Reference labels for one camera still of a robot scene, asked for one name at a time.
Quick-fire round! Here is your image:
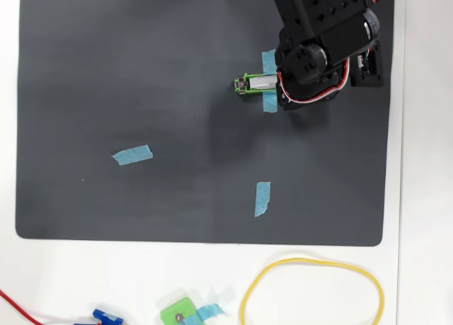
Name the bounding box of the green plastic block with screw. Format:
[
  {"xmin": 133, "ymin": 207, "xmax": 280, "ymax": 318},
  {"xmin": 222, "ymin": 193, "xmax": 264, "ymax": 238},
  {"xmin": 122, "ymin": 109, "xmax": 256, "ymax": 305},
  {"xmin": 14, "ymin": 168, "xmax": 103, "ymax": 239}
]
[{"xmin": 159, "ymin": 296, "xmax": 199, "ymax": 325}]

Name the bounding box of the blue wire connector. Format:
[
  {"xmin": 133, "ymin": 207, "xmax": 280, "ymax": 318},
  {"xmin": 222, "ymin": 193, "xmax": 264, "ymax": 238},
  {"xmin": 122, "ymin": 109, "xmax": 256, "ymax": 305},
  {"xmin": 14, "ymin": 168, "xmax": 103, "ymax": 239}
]
[{"xmin": 72, "ymin": 308, "xmax": 125, "ymax": 325}]

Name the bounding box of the white AA battery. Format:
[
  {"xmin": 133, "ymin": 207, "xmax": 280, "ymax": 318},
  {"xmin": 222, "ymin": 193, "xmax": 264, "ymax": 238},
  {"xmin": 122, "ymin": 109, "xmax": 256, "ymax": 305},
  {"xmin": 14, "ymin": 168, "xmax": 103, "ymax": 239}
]
[{"xmin": 248, "ymin": 76, "xmax": 279, "ymax": 91}]

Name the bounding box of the long blue masking tape strip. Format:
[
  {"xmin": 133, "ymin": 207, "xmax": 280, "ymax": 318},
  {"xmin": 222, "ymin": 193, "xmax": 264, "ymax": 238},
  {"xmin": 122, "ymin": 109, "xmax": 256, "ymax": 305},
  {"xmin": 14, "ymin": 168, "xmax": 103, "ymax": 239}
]
[{"xmin": 261, "ymin": 49, "xmax": 280, "ymax": 114}]

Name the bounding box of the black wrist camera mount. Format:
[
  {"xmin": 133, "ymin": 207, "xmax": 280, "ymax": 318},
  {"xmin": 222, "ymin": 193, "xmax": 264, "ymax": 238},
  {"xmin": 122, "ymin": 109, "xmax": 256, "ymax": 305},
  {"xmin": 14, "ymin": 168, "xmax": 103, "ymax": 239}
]
[{"xmin": 349, "ymin": 41, "xmax": 386, "ymax": 89}]

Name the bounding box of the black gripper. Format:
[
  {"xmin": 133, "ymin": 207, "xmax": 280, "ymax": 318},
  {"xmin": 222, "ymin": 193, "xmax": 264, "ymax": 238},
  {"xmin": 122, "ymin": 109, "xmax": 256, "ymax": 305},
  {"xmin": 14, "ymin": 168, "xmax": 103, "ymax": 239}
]
[{"xmin": 274, "ymin": 43, "xmax": 352, "ymax": 113}]

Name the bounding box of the red wire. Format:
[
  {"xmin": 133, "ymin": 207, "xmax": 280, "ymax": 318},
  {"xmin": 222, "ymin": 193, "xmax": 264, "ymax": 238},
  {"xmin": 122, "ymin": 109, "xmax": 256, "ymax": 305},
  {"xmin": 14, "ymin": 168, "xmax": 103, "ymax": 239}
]
[{"xmin": 0, "ymin": 289, "xmax": 45, "ymax": 325}]

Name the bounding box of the yellow rubber band loop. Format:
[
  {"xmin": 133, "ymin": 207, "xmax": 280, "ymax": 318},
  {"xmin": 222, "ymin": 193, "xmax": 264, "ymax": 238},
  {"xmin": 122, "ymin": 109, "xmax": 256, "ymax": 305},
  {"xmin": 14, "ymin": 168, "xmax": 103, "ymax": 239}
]
[{"xmin": 239, "ymin": 256, "xmax": 386, "ymax": 325}]

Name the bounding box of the green plastic battery holder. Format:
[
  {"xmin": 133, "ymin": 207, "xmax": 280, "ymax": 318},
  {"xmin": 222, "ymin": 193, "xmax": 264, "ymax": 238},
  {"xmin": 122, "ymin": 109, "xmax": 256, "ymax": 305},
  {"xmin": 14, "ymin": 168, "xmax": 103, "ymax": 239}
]
[{"xmin": 234, "ymin": 72, "xmax": 280, "ymax": 96}]

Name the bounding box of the dark grey textured mat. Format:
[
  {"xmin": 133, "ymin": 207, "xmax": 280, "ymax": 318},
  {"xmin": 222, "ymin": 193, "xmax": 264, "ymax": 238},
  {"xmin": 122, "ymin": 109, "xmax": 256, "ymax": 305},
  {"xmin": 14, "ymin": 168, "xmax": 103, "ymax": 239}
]
[{"xmin": 14, "ymin": 0, "xmax": 396, "ymax": 248}]

